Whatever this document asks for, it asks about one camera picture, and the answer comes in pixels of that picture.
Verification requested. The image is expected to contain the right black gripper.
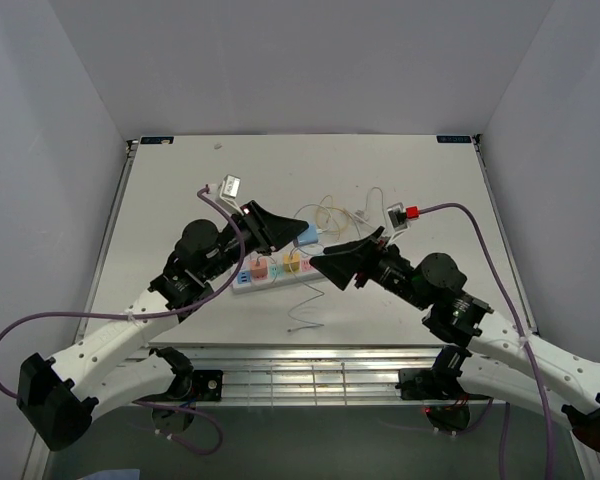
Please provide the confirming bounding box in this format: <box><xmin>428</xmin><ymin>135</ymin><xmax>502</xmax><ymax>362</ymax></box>
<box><xmin>309</xmin><ymin>227</ymin><xmax>430</xmax><ymax>311</ymax></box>

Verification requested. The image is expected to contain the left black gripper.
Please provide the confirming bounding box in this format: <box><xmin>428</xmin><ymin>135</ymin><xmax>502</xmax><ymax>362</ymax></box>
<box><xmin>203</xmin><ymin>201</ymin><xmax>308</xmax><ymax>282</ymax></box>

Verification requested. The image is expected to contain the blue charger plug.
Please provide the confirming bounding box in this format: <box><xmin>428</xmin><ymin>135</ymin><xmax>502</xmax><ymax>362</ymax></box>
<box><xmin>293</xmin><ymin>224</ymin><xmax>319</xmax><ymax>247</ymax></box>

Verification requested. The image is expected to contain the yellow charger plug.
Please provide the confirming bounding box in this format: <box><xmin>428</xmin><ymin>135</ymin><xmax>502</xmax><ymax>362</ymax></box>
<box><xmin>283</xmin><ymin>250</ymin><xmax>301</xmax><ymax>274</ymax></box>

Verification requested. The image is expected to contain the pink charger plug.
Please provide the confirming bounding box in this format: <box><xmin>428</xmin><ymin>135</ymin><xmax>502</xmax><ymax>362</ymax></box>
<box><xmin>250</xmin><ymin>257</ymin><xmax>269</xmax><ymax>281</ymax></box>

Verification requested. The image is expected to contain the white colourful power strip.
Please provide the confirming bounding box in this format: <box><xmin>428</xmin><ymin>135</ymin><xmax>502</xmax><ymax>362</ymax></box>
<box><xmin>232</xmin><ymin>248</ymin><xmax>325</xmax><ymax>294</ymax></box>

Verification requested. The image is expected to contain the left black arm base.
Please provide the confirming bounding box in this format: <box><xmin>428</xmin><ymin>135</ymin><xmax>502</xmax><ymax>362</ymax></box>
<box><xmin>140</xmin><ymin>347</ymin><xmax>223</xmax><ymax>404</ymax></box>

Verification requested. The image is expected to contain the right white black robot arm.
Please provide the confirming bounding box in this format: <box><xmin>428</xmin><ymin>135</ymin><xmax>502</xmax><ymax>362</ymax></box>
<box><xmin>310</xmin><ymin>230</ymin><xmax>600</xmax><ymax>453</ymax></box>

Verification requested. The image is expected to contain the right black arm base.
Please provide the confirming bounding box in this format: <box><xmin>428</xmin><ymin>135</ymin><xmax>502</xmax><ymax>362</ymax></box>
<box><xmin>395</xmin><ymin>345</ymin><xmax>487</xmax><ymax>401</ymax></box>

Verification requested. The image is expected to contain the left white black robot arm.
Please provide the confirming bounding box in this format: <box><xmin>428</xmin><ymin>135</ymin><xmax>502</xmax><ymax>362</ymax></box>
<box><xmin>16</xmin><ymin>201</ymin><xmax>308</xmax><ymax>451</ymax></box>

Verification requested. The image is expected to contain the right blue corner label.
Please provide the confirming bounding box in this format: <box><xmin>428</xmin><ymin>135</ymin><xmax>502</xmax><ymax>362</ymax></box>
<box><xmin>436</xmin><ymin>135</ymin><xmax>472</xmax><ymax>144</ymax></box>

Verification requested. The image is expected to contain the blue corner label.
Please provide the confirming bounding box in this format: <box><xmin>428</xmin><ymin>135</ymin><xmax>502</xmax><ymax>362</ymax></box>
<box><xmin>140</xmin><ymin>136</ymin><xmax>174</xmax><ymax>145</ymax></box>
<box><xmin>436</xmin><ymin>135</ymin><xmax>472</xmax><ymax>144</ymax></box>

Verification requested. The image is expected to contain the left blue corner label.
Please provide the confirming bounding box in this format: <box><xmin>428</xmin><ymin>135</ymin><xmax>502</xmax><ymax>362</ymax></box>
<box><xmin>140</xmin><ymin>136</ymin><xmax>174</xmax><ymax>145</ymax></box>

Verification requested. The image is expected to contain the blue cloth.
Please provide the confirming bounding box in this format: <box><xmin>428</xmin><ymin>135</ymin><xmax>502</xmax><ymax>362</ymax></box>
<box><xmin>84</xmin><ymin>469</ymin><xmax>140</xmax><ymax>480</ymax></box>

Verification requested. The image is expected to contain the white power strip cord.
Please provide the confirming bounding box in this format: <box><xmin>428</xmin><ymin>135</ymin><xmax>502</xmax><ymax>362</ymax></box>
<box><xmin>352</xmin><ymin>187</ymin><xmax>394</xmax><ymax>236</ymax></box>

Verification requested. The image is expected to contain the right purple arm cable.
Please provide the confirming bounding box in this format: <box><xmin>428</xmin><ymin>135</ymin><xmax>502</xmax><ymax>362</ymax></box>
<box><xmin>422</xmin><ymin>202</ymin><xmax>556</xmax><ymax>480</ymax></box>

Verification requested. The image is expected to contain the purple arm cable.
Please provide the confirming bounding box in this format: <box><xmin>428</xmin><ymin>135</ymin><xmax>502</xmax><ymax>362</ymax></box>
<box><xmin>422</xmin><ymin>202</ymin><xmax>556</xmax><ymax>480</ymax></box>
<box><xmin>0</xmin><ymin>185</ymin><xmax>244</xmax><ymax>399</ymax></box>

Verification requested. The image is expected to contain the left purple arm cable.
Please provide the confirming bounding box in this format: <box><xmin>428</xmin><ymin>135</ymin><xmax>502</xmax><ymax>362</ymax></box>
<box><xmin>0</xmin><ymin>185</ymin><xmax>244</xmax><ymax>399</ymax></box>

